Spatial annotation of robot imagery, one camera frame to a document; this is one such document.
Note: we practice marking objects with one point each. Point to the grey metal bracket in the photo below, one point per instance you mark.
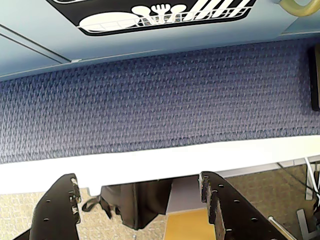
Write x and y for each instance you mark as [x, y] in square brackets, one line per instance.
[303, 222]

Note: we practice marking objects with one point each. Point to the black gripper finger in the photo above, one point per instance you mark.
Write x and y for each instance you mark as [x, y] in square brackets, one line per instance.
[53, 212]
[232, 207]

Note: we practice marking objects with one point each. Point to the black bag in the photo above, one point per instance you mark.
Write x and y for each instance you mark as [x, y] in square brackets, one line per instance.
[140, 200]

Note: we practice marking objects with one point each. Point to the blue toy kitchen unit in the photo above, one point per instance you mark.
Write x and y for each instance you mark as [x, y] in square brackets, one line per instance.
[30, 50]

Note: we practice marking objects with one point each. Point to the yellow wooden box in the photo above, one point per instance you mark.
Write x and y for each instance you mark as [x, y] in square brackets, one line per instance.
[187, 225]

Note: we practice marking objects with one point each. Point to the dishwasher door with rack print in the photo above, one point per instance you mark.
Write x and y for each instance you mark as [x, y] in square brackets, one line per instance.
[175, 37]

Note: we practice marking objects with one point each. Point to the blue woven mat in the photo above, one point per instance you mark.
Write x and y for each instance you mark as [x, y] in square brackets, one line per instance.
[160, 100]

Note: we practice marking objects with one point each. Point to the dark flat box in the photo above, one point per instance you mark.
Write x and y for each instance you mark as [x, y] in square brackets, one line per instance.
[315, 77]

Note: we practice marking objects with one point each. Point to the metal rod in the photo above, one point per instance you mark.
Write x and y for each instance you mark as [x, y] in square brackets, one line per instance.
[277, 225]

